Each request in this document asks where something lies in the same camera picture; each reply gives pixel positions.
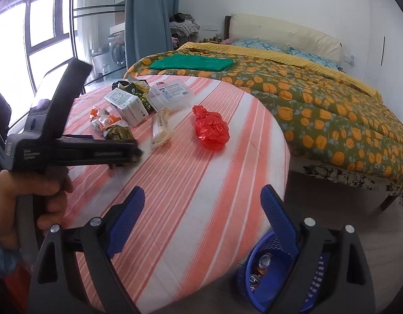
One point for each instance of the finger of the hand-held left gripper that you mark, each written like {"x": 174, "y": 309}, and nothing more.
{"x": 100, "y": 153}
{"x": 77, "y": 136}

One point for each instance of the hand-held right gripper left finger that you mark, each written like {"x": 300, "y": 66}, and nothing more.
{"x": 126, "y": 222}

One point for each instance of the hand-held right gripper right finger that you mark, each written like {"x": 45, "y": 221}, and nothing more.
{"x": 280, "y": 222}

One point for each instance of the dark green snack packet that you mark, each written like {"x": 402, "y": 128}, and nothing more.
{"x": 119, "y": 134}
{"x": 148, "y": 104}
{"x": 137, "y": 88}

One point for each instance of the orange white snack wrapper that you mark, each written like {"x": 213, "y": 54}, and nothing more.
{"x": 104, "y": 121}

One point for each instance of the white carton box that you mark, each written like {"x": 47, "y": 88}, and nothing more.
{"x": 129, "y": 108}

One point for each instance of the black foam fruit net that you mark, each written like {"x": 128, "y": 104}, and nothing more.
{"x": 119, "y": 85}

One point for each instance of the long cream snack wrapper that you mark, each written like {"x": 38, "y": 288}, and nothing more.
{"x": 160, "y": 127}

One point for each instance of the blue plastic basket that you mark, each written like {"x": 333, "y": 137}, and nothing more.
{"x": 245, "y": 283}

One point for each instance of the clear plastic box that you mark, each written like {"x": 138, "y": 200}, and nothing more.
{"x": 175, "y": 98}

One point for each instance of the red plastic bag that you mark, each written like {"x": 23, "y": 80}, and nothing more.
{"x": 211, "y": 130}

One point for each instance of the person's left hand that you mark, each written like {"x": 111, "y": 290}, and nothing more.
{"x": 52, "y": 193}

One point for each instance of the dark cloth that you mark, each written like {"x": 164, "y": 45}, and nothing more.
{"x": 0, "y": 111}

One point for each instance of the orange white striped tablecloth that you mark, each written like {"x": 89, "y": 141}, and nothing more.
{"x": 188, "y": 186}

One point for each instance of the grey metal bucket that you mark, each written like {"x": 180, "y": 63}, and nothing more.
{"x": 99, "y": 61}

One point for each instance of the black white floral bed skirt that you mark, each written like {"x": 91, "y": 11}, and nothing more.
{"x": 352, "y": 178}

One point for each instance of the grey washing machine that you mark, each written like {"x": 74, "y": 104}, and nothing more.
{"x": 118, "y": 50}

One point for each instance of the black framed glass door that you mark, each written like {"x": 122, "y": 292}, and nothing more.
{"x": 71, "y": 23}

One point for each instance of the black framed window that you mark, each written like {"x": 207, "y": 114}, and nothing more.
{"x": 57, "y": 16}

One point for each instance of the orange floral green quilt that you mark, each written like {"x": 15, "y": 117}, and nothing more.
{"x": 319, "y": 104}

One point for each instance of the green folded cloth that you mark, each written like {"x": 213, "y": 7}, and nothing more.
{"x": 191, "y": 63}

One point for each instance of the blue curtain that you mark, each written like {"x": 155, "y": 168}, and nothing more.
{"x": 149, "y": 16}

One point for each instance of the pile of clothes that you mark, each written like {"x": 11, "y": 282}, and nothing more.
{"x": 185, "y": 27}

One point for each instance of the small bottles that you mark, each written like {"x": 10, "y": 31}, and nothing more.
{"x": 214, "y": 38}

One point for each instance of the yellow blanket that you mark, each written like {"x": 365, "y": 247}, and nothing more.
{"x": 286, "y": 59}

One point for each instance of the blue floral pillow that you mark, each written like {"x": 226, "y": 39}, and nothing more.
{"x": 314, "y": 58}
{"x": 257, "y": 45}

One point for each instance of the cream padded headboard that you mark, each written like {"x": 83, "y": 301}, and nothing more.
{"x": 286, "y": 31}

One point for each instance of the white wardrobe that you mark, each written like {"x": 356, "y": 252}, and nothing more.
{"x": 394, "y": 23}

